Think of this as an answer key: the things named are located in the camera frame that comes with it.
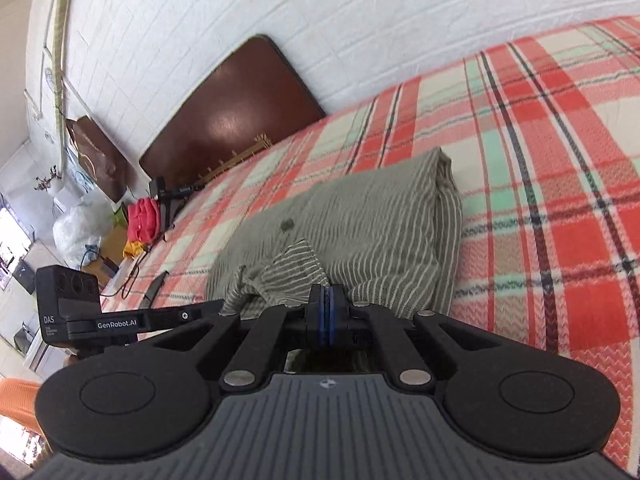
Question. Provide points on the yellow cloth item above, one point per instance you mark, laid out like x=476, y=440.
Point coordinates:
x=134, y=249

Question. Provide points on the red cloth bundle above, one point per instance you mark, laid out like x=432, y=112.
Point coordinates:
x=143, y=221

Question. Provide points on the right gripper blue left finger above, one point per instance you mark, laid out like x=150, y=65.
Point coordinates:
x=273, y=334

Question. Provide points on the dark brown wooden board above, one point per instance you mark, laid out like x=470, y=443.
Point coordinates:
x=255, y=94

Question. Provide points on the black remote on bed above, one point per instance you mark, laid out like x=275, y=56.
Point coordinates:
x=152, y=291

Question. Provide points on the black metal stand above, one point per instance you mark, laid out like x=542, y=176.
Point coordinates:
x=169, y=201

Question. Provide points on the green striped checked shirt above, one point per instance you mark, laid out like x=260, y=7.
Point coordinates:
x=389, y=236

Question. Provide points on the red plaid bed sheet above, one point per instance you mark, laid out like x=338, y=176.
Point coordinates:
x=543, y=136

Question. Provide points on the white plastic bag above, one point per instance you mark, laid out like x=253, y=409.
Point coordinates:
x=86, y=224

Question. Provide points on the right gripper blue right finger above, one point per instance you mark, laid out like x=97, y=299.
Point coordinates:
x=374, y=329

